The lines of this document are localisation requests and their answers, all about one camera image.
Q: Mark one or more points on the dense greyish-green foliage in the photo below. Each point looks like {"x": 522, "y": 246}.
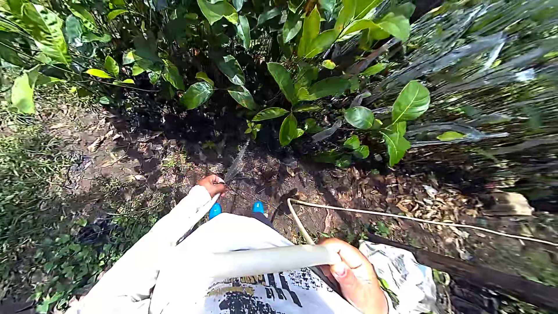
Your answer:
{"x": 484, "y": 91}

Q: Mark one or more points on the pale brown block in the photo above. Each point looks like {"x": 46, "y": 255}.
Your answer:
{"x": 510, "y": 204}

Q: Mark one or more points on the dark wooden beam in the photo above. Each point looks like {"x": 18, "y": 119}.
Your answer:
{"x": 475, "y": 271}

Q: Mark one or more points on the person's body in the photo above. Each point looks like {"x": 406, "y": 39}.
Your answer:
{"x": 248, "y": 235}

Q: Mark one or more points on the person's left fingers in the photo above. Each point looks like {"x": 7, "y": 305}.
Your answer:
{"x": 219, "y": 183}

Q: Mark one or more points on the person's right fingers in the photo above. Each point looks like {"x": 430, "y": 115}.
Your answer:
{"x": 346, "y": 249}

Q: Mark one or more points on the person's left forearm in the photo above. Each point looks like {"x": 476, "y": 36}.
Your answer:
{"x": 163, "y": 235}

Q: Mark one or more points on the white plastic sack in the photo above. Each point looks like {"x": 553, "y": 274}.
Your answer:
{"x": 403, "y": 277}

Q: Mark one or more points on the person's right hand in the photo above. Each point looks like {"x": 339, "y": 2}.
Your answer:
{"x": 364, "y": 283}

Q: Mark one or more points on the green grass and weeds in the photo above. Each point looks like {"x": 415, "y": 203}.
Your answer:
{"x": 39, "y": 192}

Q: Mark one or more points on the person's right thumb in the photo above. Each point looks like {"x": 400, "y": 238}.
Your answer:
{"x": 345, "y": 278}

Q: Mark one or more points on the broad-leaved green shrub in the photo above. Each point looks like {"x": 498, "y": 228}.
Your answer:
{"x": 283, "y": 80}

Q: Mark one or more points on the person's left hand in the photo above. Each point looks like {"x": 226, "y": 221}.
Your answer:
{"x": 210, "y": 185}

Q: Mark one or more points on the person's legs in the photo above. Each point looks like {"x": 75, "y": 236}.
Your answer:
{"x": 258, "y": 208}

